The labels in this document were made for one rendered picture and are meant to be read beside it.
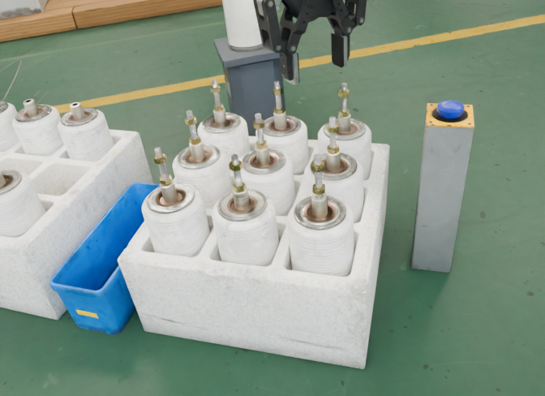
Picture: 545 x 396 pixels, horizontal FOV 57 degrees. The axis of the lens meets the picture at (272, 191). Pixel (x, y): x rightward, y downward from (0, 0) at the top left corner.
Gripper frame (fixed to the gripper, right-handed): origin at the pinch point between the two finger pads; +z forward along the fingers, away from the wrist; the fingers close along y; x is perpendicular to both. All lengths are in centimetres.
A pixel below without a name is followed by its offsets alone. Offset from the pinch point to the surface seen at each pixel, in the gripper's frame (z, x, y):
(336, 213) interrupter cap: 22.4, -1.7, 1.2
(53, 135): 27, 61, -26
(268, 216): 23.2, 4.5, -6.3
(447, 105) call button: 14.7, 0.9, 25.1
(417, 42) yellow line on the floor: 48, 81, 103
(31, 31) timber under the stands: 46, 209, -10
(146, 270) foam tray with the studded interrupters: 31.3, 14.1, -23.9
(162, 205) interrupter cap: 22.5, 16.1, -18.2
